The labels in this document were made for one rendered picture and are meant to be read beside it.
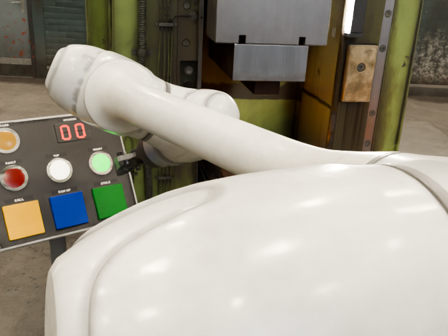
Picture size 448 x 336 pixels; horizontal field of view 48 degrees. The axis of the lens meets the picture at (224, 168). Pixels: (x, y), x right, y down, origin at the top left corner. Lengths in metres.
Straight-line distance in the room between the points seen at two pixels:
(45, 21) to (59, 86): 6.99
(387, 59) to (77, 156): 0.96
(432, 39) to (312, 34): 6.62
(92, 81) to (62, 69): 0.05
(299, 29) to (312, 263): 1.17
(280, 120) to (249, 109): 0.13
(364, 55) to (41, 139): 0.93
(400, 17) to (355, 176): 1.39
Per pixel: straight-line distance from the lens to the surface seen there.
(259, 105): 1.87
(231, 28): 1.31
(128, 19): 1.42
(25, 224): 1.17
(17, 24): 7.88
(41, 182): 1.20
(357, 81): 1.58
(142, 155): 0.94
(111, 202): 1.23
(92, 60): 0.74
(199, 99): 0.75
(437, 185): 0.29
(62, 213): 1.19
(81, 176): 1.22
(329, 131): 1.61
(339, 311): 0.22
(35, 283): 2.82
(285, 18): 1.34
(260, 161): 0.52
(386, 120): 1.69
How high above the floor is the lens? 1.53
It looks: 21 degrees down
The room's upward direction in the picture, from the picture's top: 3 degrees clockwise
